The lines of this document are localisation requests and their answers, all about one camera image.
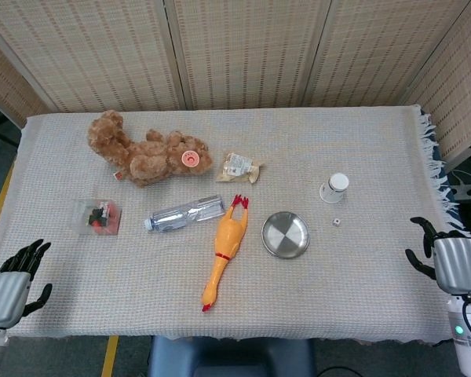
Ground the woven bamboo screen panel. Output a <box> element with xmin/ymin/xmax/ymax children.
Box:
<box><xmin>164</xmin><ymin>0</ymin><xmax>333</xmax><ymax>111</ymax></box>
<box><xmin>0</xmin><ymin>0</ymin><xmax>189</xmax><ymax>115</ymax></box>
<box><xmin>304</xmin><ymin>0</ymin><xmax>471</xmax><ymax>108</ymax></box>
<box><xmin>402</xmin><ymin>0</ymin><xmax>471</xmax><ymax>164</ymax></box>
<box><xmin>0</xmin><ymin>33</ymin><xmax>50</xmax><ymax>129</ymax></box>

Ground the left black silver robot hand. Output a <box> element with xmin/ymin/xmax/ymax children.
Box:
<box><xmin>0</xmin><ymin>238</ymin><xmax>53</xmax><ymax>329</ymax></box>

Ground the clear box with toy blocks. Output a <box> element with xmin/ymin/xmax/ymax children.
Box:
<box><xmin>71</xmin><ymin>199</ymin><xmax>123</xmax><ymax>236</ymax></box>

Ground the grey metal bracket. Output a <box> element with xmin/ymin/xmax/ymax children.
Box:
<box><xmin>449</xmin><ymin>182</ymin><xmax>471</xmax><ymax>203</ymax></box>

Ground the clear snack bag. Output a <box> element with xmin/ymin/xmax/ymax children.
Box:
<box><xmin>214</xmin><ymin>152</ymin><xmax>265</xmax><ymax>185</ymax></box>

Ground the clear plastic water bottle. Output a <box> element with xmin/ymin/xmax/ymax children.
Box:
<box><xmin>143</xmin><ymin>194</ymin><xmax>226</xmax><ymax>233</ymax></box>

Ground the blue fabric under tablecloth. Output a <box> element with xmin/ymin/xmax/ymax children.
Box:
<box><xmin>431</xmin><ymin>145</ymin><xmax>463</xmax><ymax>252</ymax></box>

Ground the yellow rubber chicken toy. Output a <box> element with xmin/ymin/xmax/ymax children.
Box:
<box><xmin>199</xmin><ymin>193</ymin><xmax>250</xmax><ymax>313</ymax></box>

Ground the white paper cup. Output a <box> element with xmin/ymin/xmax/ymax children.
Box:
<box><xmin>319</xmin><ymin>172</ymin><xmax>350</xmax><ymax>204</ymax></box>

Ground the blue padded robot base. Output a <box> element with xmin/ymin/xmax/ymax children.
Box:
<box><xmin>147</xmin><ymin>335</ymin><xmax>317</xmax><ymax>377</ymax></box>

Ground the brown plush teddy bear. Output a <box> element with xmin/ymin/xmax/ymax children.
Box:
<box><xmin>86</xmin><ymin>109</ymin><xmax>214</xmax><ymax>189</ymax></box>

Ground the beige woven tablecloth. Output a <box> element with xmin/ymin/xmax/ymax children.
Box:
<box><xmin>0</xmin><ymin>104</ymin><xmax>471</xmax><ymax>346</ymax></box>

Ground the round metal plate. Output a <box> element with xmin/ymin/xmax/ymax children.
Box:
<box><xmin>261</xmin><ymin>210</ymin><xmax>311</xmax><ymax>260</ymax></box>

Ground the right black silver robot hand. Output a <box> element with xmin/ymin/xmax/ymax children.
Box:
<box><xmin>404</xmin><ymin>216</ymin><xmax>471</xmax><ymax>295</ymax></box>

